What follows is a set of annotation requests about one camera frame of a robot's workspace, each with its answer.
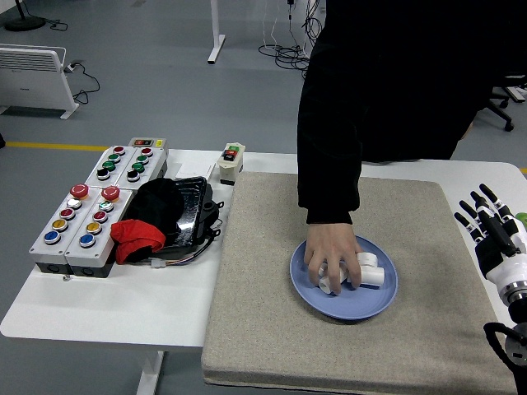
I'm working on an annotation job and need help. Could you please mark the five-button control box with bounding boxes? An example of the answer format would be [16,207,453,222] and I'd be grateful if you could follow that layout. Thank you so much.
[29,184,98,275]
[64,185,133,277]

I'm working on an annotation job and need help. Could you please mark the large white pipe tee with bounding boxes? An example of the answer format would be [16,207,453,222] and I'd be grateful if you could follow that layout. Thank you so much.
[347,251,386,290]

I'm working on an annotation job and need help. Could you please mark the black cloth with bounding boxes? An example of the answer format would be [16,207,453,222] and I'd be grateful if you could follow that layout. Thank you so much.
[123,178,185,231]

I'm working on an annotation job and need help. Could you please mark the black stand base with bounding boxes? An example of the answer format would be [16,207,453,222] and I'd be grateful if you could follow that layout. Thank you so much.
[3,0,47,32]

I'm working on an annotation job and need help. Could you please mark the blue round plate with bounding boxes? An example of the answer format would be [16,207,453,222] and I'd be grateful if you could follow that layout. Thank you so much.
[290,235,399,322]

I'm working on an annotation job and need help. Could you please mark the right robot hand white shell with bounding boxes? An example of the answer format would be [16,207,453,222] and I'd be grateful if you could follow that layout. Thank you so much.
[454,184,527,291]

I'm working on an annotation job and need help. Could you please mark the black plastic tray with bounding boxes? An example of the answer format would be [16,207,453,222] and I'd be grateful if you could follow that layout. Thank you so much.
[123,176,213,252]

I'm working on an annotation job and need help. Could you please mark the red cloth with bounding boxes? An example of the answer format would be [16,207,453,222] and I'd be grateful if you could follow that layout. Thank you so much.
[110,219,166,265]

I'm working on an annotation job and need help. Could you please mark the black device with cables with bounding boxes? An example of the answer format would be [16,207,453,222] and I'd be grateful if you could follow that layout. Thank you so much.
[150,197,226,268]

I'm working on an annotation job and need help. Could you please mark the black office chair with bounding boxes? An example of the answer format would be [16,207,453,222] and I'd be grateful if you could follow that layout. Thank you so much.
[479,72,527,132]

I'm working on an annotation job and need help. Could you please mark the white desk leg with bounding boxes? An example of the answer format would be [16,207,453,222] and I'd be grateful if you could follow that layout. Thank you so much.
[207,0,226,64]

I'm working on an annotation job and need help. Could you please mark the white table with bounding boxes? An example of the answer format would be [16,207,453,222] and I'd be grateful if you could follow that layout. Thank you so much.
[0,148,527,395]

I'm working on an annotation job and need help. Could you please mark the tangle of floor cables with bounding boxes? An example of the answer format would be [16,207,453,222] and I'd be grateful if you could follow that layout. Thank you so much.
[258,0,327,80]

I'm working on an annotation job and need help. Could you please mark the four-button control box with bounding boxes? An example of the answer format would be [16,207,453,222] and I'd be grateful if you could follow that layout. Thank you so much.
[85,145,137,190]
[114,146,170,190]

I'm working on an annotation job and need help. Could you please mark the white paper card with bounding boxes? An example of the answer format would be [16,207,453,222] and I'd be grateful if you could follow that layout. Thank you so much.
[166,161,217,182]

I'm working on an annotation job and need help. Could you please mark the small white pipe tee metal-threaded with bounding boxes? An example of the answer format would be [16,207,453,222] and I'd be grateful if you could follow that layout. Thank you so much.
[318,263,349,295]

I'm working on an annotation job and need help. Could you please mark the white start-stop switch box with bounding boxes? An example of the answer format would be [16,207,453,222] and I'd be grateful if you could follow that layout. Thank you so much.
[217,142,247,187]

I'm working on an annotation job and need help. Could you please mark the person's right hand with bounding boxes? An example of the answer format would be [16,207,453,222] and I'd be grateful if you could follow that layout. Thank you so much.
[304,221,364,296]

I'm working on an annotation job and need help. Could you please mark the white panel heater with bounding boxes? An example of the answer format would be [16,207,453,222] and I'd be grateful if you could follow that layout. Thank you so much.
[0,44,80,121]

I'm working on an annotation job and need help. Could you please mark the grey rocker switch box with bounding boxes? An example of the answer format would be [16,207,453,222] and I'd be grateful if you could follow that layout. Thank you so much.
[128,137,168,150]

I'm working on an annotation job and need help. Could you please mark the grey-brown mat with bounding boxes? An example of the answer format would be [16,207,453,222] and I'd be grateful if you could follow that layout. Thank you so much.
[201,171,523,395]

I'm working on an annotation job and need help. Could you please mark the person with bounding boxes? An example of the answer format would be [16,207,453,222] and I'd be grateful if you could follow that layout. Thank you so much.
[296,0,527,296]

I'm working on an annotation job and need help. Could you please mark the black heater power cable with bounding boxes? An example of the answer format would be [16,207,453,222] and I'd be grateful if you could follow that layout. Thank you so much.
[63,60,101,106]

